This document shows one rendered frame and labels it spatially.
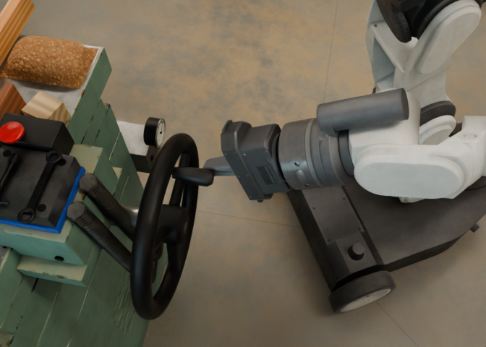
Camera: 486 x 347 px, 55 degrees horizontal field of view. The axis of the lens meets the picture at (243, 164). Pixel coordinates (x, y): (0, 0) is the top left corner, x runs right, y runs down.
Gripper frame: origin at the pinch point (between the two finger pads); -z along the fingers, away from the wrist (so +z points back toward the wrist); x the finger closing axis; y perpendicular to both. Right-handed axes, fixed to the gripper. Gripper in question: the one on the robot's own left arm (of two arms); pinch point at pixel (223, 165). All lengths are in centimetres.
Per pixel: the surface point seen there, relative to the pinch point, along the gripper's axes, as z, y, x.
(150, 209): -4.9, 11.1, 3.1
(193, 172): -2.6, 3.2, 2.0
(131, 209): -16.8, 4.6, -2.5
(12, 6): -34.8, -15.0, 28.4
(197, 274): -59, -31, -66
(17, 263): -24.3, 19.4, 2.8
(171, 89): -84, -97, -30
